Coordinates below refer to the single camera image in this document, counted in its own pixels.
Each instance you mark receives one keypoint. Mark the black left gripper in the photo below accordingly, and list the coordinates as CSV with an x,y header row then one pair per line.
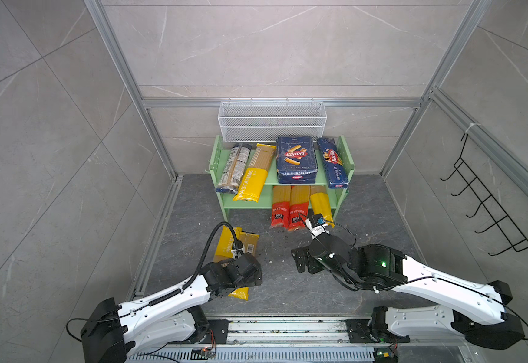
x,y
254,280

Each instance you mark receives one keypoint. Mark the green two-tier shelf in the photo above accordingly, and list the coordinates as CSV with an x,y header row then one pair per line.
x,y
336,196

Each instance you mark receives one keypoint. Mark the black wire hook rack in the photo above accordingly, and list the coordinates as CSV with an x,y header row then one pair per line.
x,y
488,202

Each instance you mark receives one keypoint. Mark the red spaghetti package front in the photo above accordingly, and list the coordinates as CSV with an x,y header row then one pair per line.
x,y
298,207

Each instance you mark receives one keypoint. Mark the red spaghetti package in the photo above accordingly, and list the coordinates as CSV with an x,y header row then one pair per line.
x,y
281,196
298,207

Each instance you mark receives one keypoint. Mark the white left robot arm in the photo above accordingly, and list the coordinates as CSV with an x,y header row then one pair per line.
x,y
114,331

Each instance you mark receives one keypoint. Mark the blue Barilla pasta bag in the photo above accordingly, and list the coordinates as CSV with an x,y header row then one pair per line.
x,y
296,160

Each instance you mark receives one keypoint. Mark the clear brown spaghetti package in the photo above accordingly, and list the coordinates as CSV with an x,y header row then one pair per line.
x,y
234,169

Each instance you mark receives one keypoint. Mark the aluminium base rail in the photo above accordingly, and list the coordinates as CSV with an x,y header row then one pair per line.
x,y
284,331

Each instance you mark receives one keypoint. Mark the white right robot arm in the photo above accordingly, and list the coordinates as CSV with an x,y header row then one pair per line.
x,y
477,312

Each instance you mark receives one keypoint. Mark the yellow Pastatime spaghetti package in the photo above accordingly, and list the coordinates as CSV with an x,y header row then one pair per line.
x,y
256,173

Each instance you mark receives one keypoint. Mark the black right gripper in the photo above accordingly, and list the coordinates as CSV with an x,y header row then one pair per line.
x,y
299,252

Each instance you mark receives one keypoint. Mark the blue Barilla spaghetti box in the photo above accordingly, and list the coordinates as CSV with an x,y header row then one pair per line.
x,y
332,163

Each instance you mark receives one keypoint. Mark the white wire mesh basket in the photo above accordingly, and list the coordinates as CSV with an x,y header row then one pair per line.
x,y
265,121

